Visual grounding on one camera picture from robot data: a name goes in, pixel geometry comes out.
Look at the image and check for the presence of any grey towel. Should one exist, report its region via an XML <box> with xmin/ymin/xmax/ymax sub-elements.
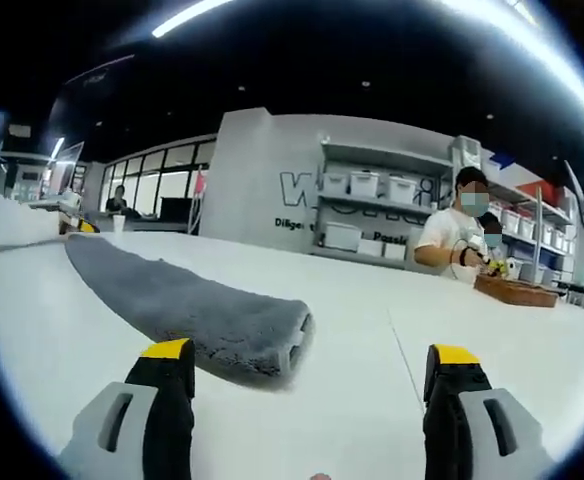
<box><xmin>65</xmin><ymin>233</ymin><xmax>316</xmax><ymax>394</ymax></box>

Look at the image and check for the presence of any black monitor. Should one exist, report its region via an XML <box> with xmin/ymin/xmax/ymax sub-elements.
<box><xmin>160</xmin><ymin>197</ymin><xmax>196</xmax><ymax>222</ymax></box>

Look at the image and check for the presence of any black hanging sign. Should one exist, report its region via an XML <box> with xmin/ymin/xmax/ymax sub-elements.
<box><xmin>66</xmin><ymin>53</ymin><xmax>138</xmax><ymax>89</ymax></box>

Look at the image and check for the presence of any brown wooden tray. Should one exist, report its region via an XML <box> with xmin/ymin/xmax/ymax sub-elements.
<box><xmin>473</xmin><ymin>273</ymin><xmax>560</xmax><ymax>309</ymax></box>

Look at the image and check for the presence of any side shelving with white bins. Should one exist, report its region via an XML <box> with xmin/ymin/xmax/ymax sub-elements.
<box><xmin>486</xmin><ymin>172</ymin><xmax>579</xmax><ymax>287</ymax></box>

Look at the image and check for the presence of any ceiling light strip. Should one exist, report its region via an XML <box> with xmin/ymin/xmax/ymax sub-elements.
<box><xmin>150</xmin><ymin>0</ymin><xmax>239</xmax><ymax>39</ymax></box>

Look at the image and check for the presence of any group of white storage boxes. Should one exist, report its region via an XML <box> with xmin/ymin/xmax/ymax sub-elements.
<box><xmin>322</xmin><ymin>170</ymin><xmax>418</xmax><ymax>261</ymax></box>

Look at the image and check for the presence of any grey shelving unit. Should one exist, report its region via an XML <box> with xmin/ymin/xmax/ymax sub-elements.
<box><xmin>315</xmin><ymin>139</ymin><xmax>456</xmax><ymax>262</ymax></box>

